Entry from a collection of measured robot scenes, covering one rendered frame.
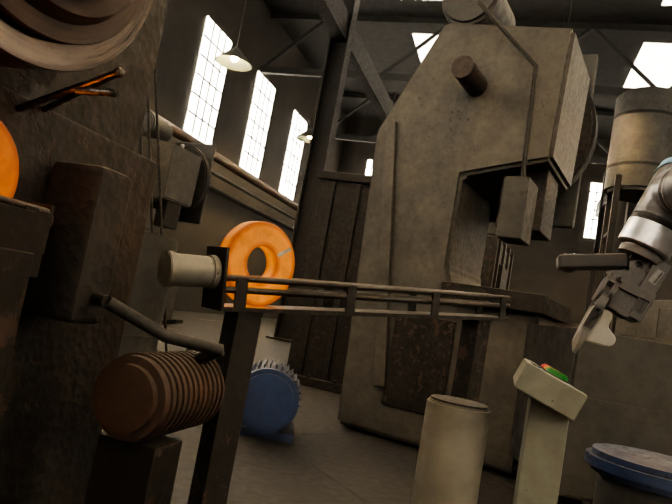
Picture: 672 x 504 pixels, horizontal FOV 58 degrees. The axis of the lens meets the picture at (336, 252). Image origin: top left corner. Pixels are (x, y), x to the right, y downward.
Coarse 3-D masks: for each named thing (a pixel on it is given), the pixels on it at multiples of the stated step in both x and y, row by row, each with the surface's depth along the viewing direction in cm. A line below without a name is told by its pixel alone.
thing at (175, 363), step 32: (160, 352) 94; (192, 352) 102; (96, 384) 89; (128, 384) 86; (160, 384) 86; (192, 384) 93; (224, 384) 103; (96, 416) 88; (128, 416) 85; (160, 416) 85; (192, 416) 94; (96, 448) 90; (128, 448) 88; (160, 448) 88; (96, 480) 89; (128, 480) 87; (160, 480) 89
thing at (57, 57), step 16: (0, 16) 70; (144, 16) 94; (0, 32) 70; (16, 32) 72; (128, 32) 91; (0, 48) 70; (16, 48) 72; (32, 48) 75; (48, 48) 77; (64, 48) 80; (80, 48) 82; (96, 48) 85; (112, 48) 88; (32, 64) 75; (48, 64) 77; (64, 64) 80; (80, 64) 83; (96, 64) 86
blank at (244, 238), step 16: (240, 224) 107; (256, 224) 106; (272, 224) 109; (224, 240) 105; (240, 240) 104; (256, 240) 106; (272, 240) 109; (288, 240) 112; (240, 256) 104; (272, 256) 110; (288, 256) 112; (240, 272) 104; (272, 272) 110; (288, 272) 112; (272, 288) 109; (256, 304) 107
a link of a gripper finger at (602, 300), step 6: (606, 288) 104; (600, 294) 104; (606, 294) 102; (600, 300) 102; (606, 300) 102; (594, 306) 102; (600, 306) 102; (594, 312) 102; (600, 312) 103; (588, 318) 103; (594, 318) 103; (588, 324) 103
